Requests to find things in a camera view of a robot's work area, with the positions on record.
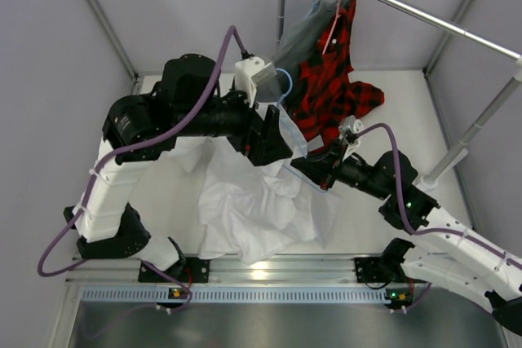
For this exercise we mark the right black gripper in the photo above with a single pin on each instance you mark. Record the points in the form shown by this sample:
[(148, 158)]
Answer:
[(315, 168)]

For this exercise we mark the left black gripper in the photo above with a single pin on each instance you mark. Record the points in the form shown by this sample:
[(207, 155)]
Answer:
[(258, 138)]

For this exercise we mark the white dress shirt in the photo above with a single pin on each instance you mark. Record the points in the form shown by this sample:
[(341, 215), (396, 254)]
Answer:
[(253, 212)]

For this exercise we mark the light blue wire hanger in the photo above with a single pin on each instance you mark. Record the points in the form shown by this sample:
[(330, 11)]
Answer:
[(293, 133)]

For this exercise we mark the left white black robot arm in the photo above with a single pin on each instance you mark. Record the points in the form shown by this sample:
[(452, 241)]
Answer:
[(107, 225)]

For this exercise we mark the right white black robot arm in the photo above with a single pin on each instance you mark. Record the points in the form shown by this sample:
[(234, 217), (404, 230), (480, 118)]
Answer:
[(438, 249)]

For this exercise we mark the red black plaid shirt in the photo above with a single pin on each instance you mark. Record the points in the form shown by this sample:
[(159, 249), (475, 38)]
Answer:
[(326, 96)]

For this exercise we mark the grey shirt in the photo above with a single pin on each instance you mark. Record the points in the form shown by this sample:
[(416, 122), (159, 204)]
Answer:
[(299, 42)]

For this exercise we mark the metal clothes rack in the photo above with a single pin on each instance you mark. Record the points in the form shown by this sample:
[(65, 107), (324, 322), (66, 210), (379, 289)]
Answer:
[(458, 150)]

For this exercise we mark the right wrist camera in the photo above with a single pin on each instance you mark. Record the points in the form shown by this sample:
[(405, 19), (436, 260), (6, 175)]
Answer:
[(349, 129)]

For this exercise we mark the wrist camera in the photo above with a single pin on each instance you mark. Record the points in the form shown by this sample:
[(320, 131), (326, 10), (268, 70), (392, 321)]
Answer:
[(258, 80), (349, 129)]

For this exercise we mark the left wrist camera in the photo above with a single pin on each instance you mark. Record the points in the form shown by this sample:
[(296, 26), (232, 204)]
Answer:
[(258, 80)]

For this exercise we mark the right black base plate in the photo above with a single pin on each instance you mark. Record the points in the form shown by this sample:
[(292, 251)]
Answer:
[(377, 272)]

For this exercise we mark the pink wire hanger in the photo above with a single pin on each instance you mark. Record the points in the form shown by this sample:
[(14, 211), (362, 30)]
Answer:
[(326, 36)]

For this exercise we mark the aluminium mounting rail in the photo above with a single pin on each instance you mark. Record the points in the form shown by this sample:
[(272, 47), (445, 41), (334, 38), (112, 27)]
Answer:
[(283, 269)]

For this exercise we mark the slotted grey cable duct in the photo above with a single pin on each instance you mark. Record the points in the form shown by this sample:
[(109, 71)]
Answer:
[(239, 295)]

